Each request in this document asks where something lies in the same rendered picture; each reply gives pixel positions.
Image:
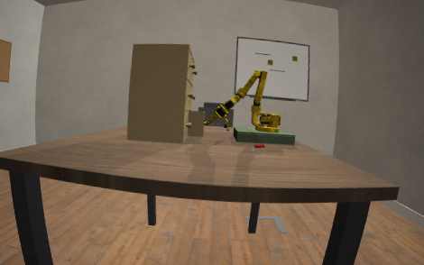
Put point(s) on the brown wooden chest of drawers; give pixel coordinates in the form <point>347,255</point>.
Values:
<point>157,93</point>

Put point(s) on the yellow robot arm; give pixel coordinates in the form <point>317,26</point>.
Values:
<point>271,119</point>

